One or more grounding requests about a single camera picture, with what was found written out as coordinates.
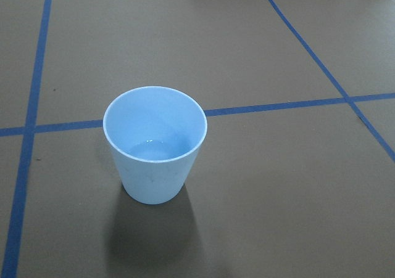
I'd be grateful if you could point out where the light blue plastic cup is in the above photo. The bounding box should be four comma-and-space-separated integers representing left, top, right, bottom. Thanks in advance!
102, 86, 207, 205

